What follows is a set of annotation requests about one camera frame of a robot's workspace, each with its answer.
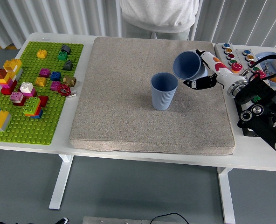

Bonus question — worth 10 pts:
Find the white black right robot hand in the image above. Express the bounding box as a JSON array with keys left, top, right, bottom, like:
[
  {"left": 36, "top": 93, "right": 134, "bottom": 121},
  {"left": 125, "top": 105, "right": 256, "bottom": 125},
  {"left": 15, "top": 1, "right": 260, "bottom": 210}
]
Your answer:
[{"left": 183, "top": 49, "right": 240, "bottom": 91}]

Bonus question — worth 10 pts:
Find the blue ribbed cup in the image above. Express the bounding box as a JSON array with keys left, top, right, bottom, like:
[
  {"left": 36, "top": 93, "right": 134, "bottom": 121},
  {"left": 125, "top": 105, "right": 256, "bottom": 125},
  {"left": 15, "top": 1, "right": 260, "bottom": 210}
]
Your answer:
[
  {"left": 151, "top": 72, "right": 179, "bottom": 111},
  {"left": 172, "top": 50, "right": 208, "bottom": 81}
]

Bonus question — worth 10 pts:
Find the grey emergency-stop button box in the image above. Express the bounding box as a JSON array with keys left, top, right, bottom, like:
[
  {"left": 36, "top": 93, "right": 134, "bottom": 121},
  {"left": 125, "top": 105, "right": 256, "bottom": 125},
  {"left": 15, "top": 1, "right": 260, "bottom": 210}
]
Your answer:
[
  {"left": 214, "top": 43, "right": 246, "bottom": 75},
  {"left": 235, "top": 49, "right": 270, "bottom": 81}
]

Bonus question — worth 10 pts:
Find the white table leg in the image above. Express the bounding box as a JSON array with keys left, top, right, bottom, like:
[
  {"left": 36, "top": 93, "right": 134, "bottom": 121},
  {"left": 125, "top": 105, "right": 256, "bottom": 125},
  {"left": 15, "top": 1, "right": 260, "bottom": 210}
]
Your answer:
[
  {"left": 217, "top": 167, "right": 236, "bottom": 224},
  {"left": 48, "top": 154, "right": 75, "bottom": 210}
]

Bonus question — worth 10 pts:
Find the grey four-button control box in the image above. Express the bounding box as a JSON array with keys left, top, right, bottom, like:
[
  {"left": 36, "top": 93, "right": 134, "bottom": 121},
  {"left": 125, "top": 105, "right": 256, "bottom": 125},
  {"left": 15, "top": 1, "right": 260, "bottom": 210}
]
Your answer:
[{"left": 239, "top": 121, "right": 262, "bottom": 138}]

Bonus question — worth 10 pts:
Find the person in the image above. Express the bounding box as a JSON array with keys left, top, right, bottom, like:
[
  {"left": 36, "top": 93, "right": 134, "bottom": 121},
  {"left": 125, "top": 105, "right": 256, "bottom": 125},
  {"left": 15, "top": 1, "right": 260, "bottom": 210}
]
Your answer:
[{"left": 119, "top": 0, "right": 200, "bottom": 41}]

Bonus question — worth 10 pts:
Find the green studded baseplate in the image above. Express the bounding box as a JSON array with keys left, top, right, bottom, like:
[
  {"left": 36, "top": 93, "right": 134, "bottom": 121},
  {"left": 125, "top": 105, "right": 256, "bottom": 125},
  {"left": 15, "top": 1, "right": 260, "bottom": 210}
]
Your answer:
[{"left": 0, "top": 41, "right": 84, "bottom": 146}]

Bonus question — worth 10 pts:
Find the grey-brown fabric mat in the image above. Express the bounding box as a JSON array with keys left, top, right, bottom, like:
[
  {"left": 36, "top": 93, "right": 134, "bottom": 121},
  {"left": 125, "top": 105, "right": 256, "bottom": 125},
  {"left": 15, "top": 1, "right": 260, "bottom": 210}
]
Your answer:
[{"left": 69, "top": 36, "right": 236, "bottom": 156}]

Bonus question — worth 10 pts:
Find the blue yellow grey brick stack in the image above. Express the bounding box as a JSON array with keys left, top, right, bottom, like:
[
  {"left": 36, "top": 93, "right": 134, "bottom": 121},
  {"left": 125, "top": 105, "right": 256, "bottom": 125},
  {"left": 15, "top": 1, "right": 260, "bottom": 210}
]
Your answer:
[{"left": 0, "top": 105, "right": 12, "bottom": 133}]

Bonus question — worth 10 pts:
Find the green orange blue brick stack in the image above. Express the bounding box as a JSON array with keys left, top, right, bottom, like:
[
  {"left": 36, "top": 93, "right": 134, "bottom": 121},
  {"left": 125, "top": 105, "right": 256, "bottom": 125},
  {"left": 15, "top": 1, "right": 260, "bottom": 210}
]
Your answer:
[{"left": 23, "top": 97, "right": 44, "bottom": 119}]

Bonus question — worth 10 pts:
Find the red toy brick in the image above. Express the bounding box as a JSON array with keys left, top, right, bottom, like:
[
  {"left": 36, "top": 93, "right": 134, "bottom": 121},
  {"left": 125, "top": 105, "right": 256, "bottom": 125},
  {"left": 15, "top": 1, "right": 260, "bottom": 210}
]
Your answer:
[{"left": 37, "top": 95, "right": 49, "bottom": 108}]

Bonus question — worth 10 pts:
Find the pink dark red brick stack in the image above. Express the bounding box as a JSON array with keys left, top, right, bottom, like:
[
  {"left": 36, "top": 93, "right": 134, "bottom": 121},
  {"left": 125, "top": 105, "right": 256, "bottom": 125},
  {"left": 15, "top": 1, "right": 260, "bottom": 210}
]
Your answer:
[{"left": 9, "top": 91, "right": 27, "bottom": 107}]

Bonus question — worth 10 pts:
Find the white pleated curtain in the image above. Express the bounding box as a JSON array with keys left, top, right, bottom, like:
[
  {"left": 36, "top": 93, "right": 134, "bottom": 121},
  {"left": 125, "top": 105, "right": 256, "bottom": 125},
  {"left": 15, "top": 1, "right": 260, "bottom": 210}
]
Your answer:
[{"left": 0, "top": 0, "right": 276, "bottom": 49}]

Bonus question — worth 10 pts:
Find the white pink brick stack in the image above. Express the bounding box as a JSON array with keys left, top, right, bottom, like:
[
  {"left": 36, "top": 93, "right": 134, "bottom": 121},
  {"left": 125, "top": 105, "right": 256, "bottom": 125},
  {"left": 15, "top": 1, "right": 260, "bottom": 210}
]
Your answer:
[{"left": 19, "top": 82, "right": 38, "bottom": 98}]

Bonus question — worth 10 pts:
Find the brass valve red handwheel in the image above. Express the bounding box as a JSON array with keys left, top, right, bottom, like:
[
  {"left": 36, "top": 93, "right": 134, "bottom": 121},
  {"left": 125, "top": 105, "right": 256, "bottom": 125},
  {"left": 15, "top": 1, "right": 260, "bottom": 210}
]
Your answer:
[{"left": 56, "top": 75, "right": 77, "bottom": 97}]

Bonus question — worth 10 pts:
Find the yellow brown red brick tower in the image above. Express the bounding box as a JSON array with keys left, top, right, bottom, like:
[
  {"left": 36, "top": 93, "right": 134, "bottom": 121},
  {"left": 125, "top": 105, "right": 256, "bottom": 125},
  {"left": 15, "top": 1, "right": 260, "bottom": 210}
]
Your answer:
[{"left": 0, "top": 58, "right": 24, "bottom": 95}]

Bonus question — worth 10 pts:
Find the blue toy brick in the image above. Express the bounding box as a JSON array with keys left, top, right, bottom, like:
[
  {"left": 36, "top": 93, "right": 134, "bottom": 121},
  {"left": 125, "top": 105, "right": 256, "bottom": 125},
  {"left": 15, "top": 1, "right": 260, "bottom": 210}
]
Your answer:
[{"left": 50, "top": 71, "right": 62, "bottom": 82}]

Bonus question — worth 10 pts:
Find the dark grey curved brick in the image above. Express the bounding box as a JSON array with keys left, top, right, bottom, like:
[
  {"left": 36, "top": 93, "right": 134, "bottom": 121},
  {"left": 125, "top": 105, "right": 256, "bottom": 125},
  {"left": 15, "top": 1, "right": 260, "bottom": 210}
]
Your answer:
[
  {"left": 62, "top": 60, "right": 74, "bottom": 71},
  {"left": 60, "top": 44, "right": 72, "bottom": 55}
]

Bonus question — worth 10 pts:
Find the green toy brick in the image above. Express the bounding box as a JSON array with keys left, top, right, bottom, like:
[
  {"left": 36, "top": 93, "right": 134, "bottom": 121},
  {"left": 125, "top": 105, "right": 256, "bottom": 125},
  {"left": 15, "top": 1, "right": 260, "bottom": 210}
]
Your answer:
[{"left": 57, "top": 51, "right": 69, "bottom": 62}]

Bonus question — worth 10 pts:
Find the black cable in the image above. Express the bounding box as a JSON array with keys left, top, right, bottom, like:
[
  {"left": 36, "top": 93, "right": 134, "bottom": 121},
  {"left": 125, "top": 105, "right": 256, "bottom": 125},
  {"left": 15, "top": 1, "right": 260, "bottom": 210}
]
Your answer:
[{"left": 151, "top": 212, "right": 189, "bottom": 224}]

